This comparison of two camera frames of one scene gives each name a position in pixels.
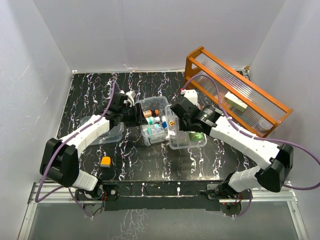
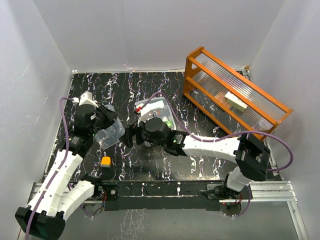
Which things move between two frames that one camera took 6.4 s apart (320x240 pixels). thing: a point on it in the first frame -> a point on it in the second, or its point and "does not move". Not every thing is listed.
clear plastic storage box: [155, 109] does not move
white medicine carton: [234, 101] does not move
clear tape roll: [263, 124] does not move
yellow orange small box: [105, 162] does not move
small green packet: [196, 136] -> [169, 123]
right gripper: [182, 126] -> [130, 131]
